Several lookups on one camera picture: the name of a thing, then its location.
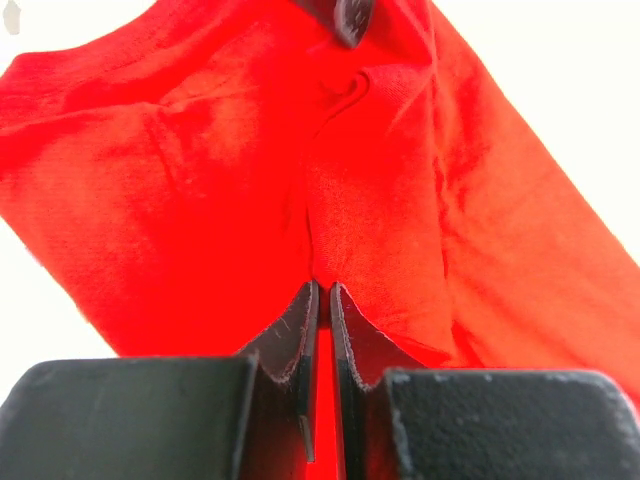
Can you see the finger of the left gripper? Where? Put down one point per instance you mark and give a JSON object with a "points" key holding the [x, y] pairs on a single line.
{"points": [[347, 20]]}

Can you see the bright red t shirt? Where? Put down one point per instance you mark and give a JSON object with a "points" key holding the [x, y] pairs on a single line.
{"points": [[185, 175]]}

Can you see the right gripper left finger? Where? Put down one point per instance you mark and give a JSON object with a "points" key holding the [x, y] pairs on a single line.
{"points": [[247, 416]]}

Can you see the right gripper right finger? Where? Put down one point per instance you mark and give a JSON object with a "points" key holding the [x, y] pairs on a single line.
{"points": [[400, 420]]}

